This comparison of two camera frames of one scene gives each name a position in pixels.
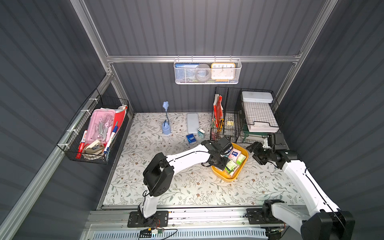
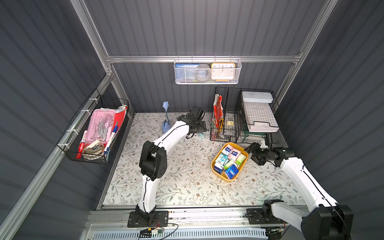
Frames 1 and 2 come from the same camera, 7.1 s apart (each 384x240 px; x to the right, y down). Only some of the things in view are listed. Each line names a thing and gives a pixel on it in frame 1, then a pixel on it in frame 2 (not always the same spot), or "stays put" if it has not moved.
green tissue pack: x=241 y=159 stays put
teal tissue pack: x=201 y=133 stays put
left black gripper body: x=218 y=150 to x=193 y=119
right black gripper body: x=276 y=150 stays put
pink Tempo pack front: x=234 y=155 stays put
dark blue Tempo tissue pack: x=190 y=138 to x=232 y=171
